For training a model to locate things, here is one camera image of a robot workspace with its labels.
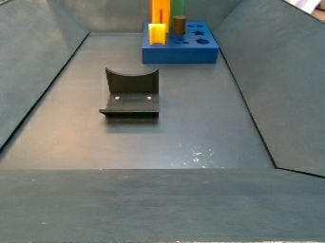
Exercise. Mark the brown small cylinder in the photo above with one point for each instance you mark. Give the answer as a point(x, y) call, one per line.
point(180, 24)

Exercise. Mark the yellow notched block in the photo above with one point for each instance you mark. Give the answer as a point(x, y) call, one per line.
point(157, 34)

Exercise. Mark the blue shape-sorting board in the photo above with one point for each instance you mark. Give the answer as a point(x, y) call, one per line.
point(193, 48)

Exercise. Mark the yellow double-square block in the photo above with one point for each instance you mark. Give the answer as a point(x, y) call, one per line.
point(161, 12)

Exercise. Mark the green cylinder block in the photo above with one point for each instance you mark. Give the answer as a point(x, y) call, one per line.
point(177, 8)

